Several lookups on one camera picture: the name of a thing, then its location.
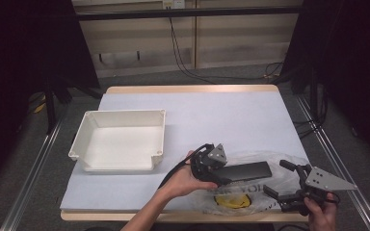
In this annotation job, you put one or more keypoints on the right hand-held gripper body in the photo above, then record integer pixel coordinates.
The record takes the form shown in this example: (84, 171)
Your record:
(321, 184)

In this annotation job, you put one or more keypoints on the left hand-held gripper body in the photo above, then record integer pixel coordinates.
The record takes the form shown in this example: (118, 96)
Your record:
(205, 163)

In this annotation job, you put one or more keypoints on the clear printed plastic bag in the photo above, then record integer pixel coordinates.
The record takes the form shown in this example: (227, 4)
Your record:
(269, 160)

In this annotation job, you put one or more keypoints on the black rectangular case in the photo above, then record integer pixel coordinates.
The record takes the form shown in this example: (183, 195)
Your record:
(247, 171)

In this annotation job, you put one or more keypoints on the person's right hand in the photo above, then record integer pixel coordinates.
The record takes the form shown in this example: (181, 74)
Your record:
(321, 213)

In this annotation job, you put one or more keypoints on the person's left hand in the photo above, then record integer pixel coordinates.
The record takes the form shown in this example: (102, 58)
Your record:
(183, 183)

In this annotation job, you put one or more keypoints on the pale blue table mat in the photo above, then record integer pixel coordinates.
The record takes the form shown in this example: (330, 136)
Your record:
(221, 115)

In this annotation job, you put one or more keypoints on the white plastic tray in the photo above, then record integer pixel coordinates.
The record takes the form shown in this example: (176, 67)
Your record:
(122, 144)

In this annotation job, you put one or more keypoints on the black curtain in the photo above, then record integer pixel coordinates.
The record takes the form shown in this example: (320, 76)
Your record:
(13, 64)
(359, 64)

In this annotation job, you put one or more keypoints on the light wooden panel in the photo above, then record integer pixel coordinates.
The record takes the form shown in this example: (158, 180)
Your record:
(237, 32)

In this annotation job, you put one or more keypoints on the black horizontal bar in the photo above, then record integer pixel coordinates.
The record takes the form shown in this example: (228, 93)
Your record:
(186, 12)

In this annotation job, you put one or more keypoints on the black metal stand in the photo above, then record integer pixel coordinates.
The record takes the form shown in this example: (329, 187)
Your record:
(49, 109)

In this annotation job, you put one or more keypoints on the yellow floor object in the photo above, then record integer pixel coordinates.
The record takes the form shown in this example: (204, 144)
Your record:
(40, 107)

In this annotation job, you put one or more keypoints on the metal floor rail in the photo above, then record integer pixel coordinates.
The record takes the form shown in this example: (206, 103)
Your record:
(364, 211)
(29, 183)

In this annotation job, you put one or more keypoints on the white wall socket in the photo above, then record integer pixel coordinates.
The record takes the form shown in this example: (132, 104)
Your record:
(173, 4)

